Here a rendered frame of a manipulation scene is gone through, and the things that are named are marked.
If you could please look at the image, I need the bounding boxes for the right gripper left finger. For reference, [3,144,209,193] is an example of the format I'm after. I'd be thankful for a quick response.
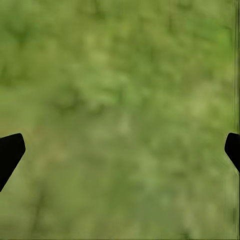
[0,133,26,192]

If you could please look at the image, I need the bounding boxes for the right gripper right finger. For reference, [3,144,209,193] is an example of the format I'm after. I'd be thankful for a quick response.
[224,133,240,172]

